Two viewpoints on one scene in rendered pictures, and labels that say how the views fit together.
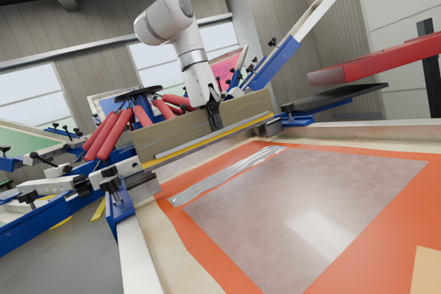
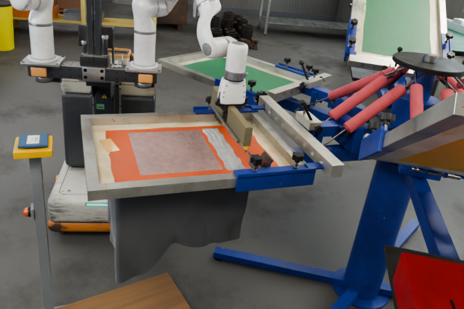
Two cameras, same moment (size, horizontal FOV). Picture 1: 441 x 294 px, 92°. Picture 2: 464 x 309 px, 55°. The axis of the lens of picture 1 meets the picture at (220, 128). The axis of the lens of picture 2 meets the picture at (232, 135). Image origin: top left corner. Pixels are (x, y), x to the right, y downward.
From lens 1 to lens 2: 1.83 m
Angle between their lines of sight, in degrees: 91
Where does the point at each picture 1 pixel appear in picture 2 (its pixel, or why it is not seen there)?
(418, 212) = (126, 156)
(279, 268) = (138, 136)
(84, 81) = not seen: outside the picture
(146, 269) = (154, 114)
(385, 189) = (140, 160)
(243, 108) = (234, 123)
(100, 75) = not seen: outside the picture
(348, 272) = (126, 141)
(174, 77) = not seen: outside the picture
